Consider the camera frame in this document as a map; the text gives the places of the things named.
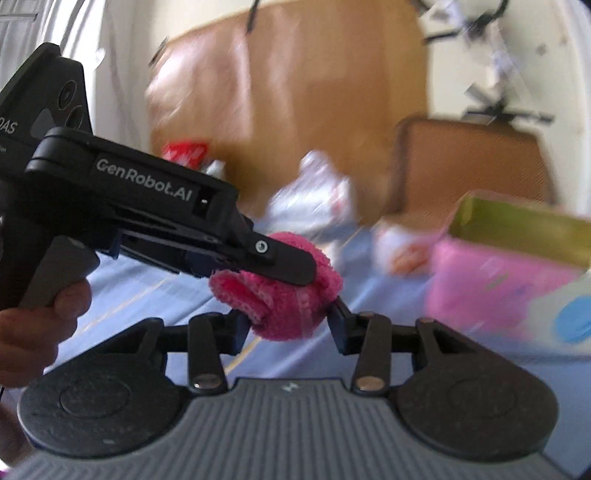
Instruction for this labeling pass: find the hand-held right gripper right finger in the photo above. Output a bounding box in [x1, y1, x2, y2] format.
[325, 298, 467, 395]

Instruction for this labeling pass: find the white item with blue circle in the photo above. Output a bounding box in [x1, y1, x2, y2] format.
[526, 270, 591, 356]

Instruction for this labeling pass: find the person's left hand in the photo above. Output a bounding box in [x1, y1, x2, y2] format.
[0, 281, 93, 386]

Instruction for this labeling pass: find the blue bedsheet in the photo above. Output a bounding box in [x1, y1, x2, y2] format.
[44, 222, 591, 467]

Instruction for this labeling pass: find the wooden headboard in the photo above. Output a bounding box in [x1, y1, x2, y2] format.
[145, 0, 430, 222]

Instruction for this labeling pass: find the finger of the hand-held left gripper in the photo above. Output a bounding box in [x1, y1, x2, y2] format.
[111, 231, 241, 278]
[222, 231, 317, 284]

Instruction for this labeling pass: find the pink tin box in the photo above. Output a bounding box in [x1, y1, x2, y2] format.
[425, 191, 591, 333]

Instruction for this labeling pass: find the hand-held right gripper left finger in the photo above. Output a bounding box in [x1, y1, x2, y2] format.
[104, 309, 252, 395]

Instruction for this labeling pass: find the white printed cup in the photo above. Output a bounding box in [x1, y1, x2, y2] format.
[374, 222, 444, 278]

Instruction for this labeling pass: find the pink fluffy cloth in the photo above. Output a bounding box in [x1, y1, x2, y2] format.
[209, 232, 343, 342]

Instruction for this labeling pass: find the clear plastic bag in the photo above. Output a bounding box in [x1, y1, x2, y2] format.
[265, 150, 358, 236]

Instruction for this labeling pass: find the wall cable with black tape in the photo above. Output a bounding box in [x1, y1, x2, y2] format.
[411, 0, 555, 125]

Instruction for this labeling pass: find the red packet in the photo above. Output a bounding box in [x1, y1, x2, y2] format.
[161, 140, 208, 169]

